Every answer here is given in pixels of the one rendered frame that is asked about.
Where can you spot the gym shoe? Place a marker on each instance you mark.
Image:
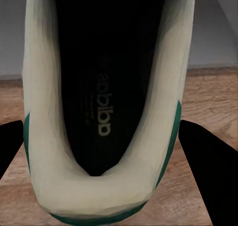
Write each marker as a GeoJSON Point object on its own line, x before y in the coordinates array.
{"type": "Point", "coordinates": [103, 83]}

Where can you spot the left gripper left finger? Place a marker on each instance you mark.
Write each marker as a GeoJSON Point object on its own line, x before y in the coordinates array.
{"type": "Point", "coordinates": [11, 139]}

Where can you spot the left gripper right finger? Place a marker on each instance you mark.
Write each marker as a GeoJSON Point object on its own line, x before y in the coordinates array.
{"type": "Point", "coordinates": [214, 165]}

